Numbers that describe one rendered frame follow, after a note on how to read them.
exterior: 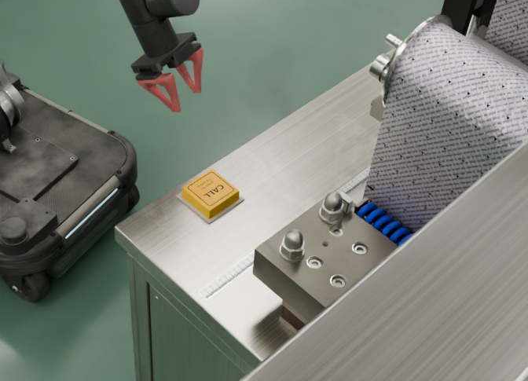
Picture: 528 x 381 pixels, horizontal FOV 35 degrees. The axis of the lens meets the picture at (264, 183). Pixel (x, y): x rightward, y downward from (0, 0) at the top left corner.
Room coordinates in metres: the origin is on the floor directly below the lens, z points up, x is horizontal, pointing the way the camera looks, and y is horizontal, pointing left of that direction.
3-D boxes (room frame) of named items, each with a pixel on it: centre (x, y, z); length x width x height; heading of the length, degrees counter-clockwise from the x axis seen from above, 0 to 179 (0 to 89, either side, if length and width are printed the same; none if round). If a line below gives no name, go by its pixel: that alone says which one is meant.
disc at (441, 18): (0.92, -0.19, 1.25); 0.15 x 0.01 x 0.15; 140
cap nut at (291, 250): (0.74, -0.05, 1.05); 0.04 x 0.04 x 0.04
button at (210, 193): (0.94, 0.09, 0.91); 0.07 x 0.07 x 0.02; 50
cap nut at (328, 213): (0.82, -0.10, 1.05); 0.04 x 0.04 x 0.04
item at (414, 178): (0.79, -0.24, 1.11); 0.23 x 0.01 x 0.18; 50
